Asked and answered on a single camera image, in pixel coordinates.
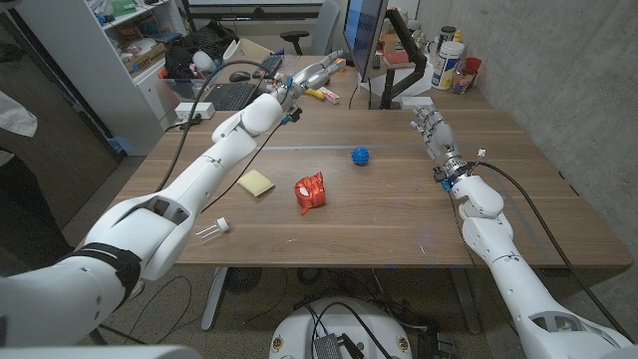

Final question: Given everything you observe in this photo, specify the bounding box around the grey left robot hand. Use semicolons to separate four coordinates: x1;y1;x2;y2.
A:
275;49;347;105

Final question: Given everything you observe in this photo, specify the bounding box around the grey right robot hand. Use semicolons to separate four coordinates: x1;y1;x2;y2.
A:
410;105;474;190

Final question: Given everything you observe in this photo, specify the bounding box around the black keyboard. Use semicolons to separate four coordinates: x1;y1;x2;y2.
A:
202;82;260;112
251;53;285;80

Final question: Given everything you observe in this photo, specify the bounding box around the flat white box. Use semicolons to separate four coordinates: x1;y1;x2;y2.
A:
400;95;436;111

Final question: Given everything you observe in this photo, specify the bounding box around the grey office chair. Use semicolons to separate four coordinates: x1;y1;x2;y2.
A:
279;0;342;57

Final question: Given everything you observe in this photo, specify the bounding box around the clear glass cup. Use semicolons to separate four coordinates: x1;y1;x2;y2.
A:
452;68;473;96

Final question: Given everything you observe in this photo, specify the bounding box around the computer monitor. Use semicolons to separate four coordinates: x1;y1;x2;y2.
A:
342;0;390;84

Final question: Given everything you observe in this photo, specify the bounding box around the white wipes canister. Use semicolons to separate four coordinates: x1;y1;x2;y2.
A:
431;40;466;92

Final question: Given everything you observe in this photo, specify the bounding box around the red cup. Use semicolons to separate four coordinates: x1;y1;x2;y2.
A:
463;57;482;89

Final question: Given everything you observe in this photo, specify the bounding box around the white round object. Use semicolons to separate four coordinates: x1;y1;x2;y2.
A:
191;50;218;74

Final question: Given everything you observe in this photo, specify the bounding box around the jar with dark lid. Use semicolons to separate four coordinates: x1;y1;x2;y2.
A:
437;25;458;51

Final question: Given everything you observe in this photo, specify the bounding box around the red crumpled foil bag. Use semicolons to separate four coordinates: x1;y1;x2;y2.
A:
294;172;327;216

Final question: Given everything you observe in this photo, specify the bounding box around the black bag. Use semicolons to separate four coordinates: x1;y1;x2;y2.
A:
163;22;240;81

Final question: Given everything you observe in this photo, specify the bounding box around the white power strip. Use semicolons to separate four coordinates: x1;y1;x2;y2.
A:
173;102;216;122

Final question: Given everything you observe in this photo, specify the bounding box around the clear plastic bin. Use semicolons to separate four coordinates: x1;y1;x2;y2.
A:
161;74;220;104

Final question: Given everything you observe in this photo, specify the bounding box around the grey table leg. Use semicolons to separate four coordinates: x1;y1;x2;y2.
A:
200;267;229;333
448;268;482;335

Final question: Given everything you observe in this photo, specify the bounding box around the cardboard box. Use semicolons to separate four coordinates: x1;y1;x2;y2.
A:
124;43;167;74

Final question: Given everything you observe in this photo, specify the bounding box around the clear vial white cap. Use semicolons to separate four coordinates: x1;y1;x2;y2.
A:
195;216;230;245

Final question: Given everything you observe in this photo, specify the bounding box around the white shelf cabinet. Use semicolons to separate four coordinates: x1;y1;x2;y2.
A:
9;0;188;156

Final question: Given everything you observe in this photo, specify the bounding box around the round black fan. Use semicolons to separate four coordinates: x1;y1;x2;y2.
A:
223;267;263;295

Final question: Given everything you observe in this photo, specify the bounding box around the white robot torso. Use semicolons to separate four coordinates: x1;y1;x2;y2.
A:
268;297;414;359

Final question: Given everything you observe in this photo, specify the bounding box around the person in white shirt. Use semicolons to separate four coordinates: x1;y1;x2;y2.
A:
0;92;76;260

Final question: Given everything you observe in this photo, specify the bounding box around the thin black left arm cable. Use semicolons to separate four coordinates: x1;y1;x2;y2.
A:
200;122;288;214

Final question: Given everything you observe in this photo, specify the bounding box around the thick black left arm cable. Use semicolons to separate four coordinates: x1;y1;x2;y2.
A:
157;59;290;193

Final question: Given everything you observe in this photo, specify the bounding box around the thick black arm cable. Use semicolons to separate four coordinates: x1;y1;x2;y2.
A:
157;59;290;193
470;160;635;342

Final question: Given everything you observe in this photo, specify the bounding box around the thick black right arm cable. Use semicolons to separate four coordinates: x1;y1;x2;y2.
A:
470;160;635;342

